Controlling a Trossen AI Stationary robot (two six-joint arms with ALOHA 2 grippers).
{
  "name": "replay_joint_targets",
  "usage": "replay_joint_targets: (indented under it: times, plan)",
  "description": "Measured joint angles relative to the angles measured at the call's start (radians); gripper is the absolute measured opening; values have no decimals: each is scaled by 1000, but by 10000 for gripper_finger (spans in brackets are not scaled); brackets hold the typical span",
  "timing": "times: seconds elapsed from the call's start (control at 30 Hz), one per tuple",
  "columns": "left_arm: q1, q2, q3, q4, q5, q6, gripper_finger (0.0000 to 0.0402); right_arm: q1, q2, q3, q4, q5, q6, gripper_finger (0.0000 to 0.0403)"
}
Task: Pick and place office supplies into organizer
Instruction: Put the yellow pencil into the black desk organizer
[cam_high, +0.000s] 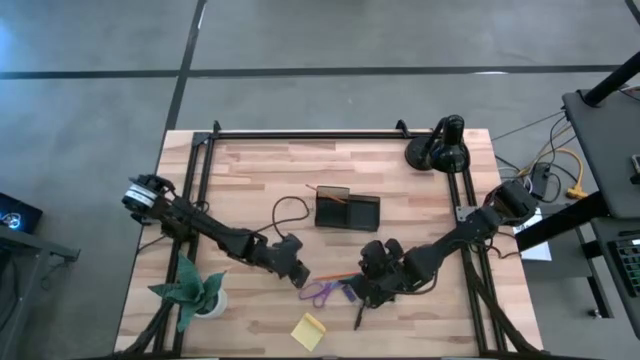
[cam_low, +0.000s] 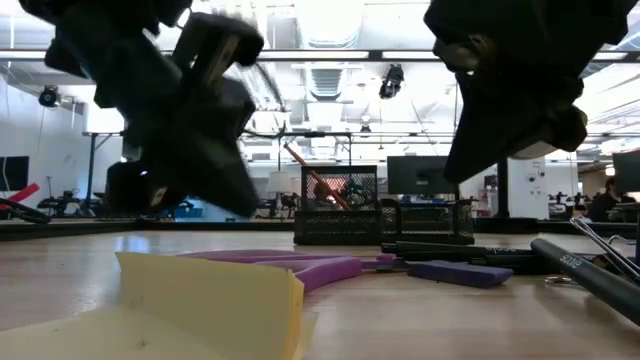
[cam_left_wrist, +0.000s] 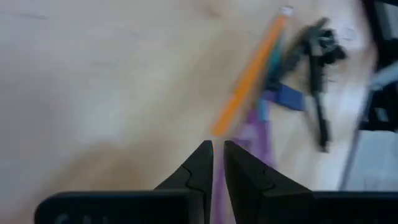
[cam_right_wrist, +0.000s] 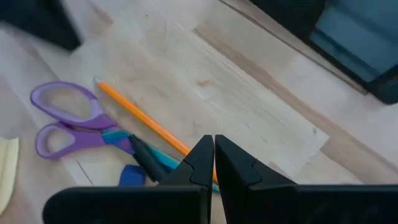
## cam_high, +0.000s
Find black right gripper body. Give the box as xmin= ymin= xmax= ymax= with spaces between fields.
xmin=359 ymin=238 xmax=409 ymax=296

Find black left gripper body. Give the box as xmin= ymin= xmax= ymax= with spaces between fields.
xmin=252 ymin=233 xmax=304 ymax=276

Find orange pencil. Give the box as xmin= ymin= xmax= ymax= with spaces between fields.
xmin=311 ymin=271 xmax=362 ymax=282
xmin=305 ymin=183 xmax=350 ymax=205

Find purple handled scissors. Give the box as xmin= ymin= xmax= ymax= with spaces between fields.
xmin=298 ymin=279 xmax=346 ymax=310

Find black mesh desk organizer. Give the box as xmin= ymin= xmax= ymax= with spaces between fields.
xmin=313 ymin=184 xmax=381 ymax=233

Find yellow sticky note pad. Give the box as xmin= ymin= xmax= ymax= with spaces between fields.
xmin=290 ymin=312 xmax=327 ymax=353

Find white plant pot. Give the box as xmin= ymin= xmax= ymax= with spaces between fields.
xmin=193 ymin=288 xmax=230 ymax=320

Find green artificial plant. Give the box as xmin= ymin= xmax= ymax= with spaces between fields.
xmin=148 ymin=253 xmax=227 ymax=333

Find black desk lamp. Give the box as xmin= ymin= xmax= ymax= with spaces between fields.
xmin=403 ymin=113 xmax=471 ymax=175

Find white paper sheet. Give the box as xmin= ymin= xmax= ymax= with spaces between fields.
xmin=512 ymin=207 xmax=553 ymax=263

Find black power adapter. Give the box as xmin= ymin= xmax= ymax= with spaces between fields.
xmin=529 ymin=162 xmax=552 ymax=200

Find black desk base beam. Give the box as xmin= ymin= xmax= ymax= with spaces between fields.
xmin=514 ymin=192 xmax=609 ymax=253

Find black desk leg bar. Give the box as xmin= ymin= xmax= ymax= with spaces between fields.
xmin=581 ymin=238 xmax=615 ymax=320

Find grey keyboard desk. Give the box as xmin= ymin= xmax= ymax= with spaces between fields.
xmin=591 ymin=217 xmax=640 ymax=341

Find grey cart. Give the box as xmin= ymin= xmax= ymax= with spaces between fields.
xmin=0 ymin=224 xmax=81 ymax=360

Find black keyboard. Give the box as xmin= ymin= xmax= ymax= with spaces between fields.
xmin=614 ymin=237 xmax=640 ymax=297

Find grey side desk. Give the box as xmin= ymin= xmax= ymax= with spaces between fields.
xmin=562 ymin=87 xmax=640 ymax=219

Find black laptop with glowing logo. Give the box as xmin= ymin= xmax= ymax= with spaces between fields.
xmin=0 ymin=192 xmax=45 ymax=235

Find black pole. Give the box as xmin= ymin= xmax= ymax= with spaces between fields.
xmin=582 ymin=49 xmax=640 ymax=108

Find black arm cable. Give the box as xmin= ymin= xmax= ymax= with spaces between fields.
xmin=252 ymin=195 xmax=311 ymax=240

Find black aluminium table frame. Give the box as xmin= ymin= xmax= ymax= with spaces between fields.
xmin=114 ymin=119 xmax=546 ymax=359

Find grey floor cable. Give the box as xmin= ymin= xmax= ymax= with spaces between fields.
xmin=493 ymin=110 xmax=566 ymax=141

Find yellow cable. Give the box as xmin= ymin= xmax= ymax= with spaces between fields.
xmin=519 ymin=148 xmax=589 ymax=200

